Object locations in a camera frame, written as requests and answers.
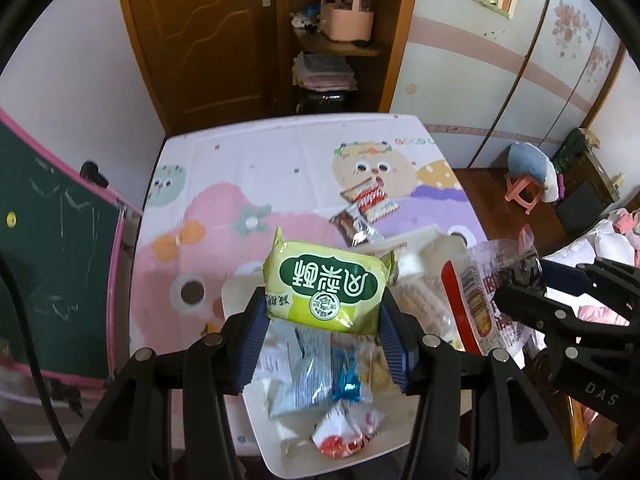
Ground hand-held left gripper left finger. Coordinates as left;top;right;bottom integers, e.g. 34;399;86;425
57;286;273;480

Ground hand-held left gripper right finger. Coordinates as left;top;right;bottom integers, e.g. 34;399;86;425
377;294;583;480

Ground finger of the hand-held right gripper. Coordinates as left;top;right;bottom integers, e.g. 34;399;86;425
539;255;640;328
492;282;632;347

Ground clear yellow pastry packet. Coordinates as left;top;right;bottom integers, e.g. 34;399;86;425
357;345;393;391
390;272;458;343

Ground clear red printed snack packet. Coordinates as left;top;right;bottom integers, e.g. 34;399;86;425
440;225;548;356

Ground blue white snack packet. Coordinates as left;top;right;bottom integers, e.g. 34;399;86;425
330;347;373;403

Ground white plastic tray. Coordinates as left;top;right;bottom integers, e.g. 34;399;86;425
221;225;483;478

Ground green snack packet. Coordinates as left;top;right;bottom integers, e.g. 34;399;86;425
262;226;397;336

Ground pink white bedding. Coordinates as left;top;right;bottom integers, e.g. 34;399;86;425
555;207;640;326

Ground pale blue snack packet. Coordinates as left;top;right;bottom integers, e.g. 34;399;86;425
267;327;346;418

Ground dark wooden nightstand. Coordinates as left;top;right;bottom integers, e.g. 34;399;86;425
552;127;626;236

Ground pink plastic stool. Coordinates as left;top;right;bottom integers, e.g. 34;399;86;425
504;175;543;216

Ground blue plush cushion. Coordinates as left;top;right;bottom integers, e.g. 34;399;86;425
507;141;560;203

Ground brown chocolate snack packet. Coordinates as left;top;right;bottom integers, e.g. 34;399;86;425
329;205;386;248

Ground red white striped snack packet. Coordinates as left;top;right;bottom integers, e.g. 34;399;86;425
340;177;401;223

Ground floral wardrobe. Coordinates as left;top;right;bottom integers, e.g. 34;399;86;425
387;0;628;171

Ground dark storage bin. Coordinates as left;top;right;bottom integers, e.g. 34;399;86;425
295;87;358;115

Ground stack of folded towels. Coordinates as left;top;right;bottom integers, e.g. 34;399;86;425
291;51;358;93

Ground wooden shelf cabinet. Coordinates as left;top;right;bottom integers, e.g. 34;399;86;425
272;0;423;116

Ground brown wooden door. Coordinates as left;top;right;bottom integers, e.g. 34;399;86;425
114;0;281;136

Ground small shelf toys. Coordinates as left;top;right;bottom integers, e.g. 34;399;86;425
290;7;321;33

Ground pink storage basket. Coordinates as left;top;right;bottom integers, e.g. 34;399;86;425
319;0;375;42

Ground green chalkboard pink frame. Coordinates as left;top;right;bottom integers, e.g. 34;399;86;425
0;107;143;391

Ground black cable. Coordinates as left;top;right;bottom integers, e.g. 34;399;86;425
0;252;73;458

